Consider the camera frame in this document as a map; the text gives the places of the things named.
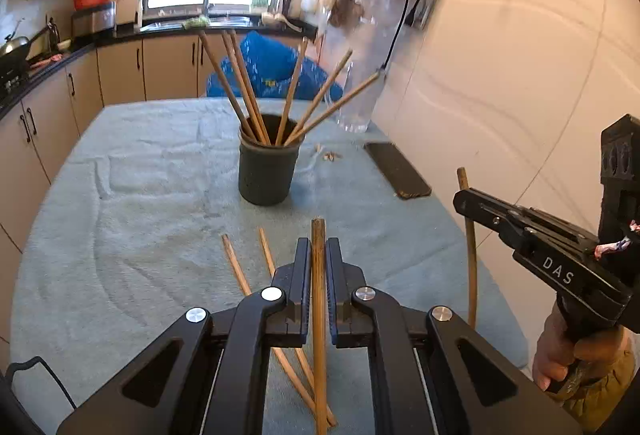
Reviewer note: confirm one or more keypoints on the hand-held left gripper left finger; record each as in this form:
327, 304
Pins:
302, 275

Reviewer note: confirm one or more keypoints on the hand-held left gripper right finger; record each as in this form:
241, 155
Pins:
334, 275

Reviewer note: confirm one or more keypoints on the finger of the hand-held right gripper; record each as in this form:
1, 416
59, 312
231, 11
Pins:
480, 207
565, 229

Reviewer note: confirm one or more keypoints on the dark grey utensil holder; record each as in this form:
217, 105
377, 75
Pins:
270, 170

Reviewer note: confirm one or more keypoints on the bunch of bamboo chopsticks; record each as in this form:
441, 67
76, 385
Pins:
261, 131

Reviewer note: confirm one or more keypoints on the person's right forearm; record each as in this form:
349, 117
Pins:
605, 390

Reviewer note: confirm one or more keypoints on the person's right hand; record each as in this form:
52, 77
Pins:
550, 355

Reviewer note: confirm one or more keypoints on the grey-blue table cloth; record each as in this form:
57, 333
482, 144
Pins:
150, 215

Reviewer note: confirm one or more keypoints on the blue plastic bag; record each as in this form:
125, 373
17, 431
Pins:
270, 65

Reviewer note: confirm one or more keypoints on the white ladle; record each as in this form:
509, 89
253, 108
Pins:
270, 17

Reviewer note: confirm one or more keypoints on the black kitchen countertop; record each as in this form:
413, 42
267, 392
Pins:
120, 37

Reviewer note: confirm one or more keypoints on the dark kettle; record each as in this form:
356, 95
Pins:
52, 34

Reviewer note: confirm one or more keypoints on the black wok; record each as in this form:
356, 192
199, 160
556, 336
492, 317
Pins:
12, 47

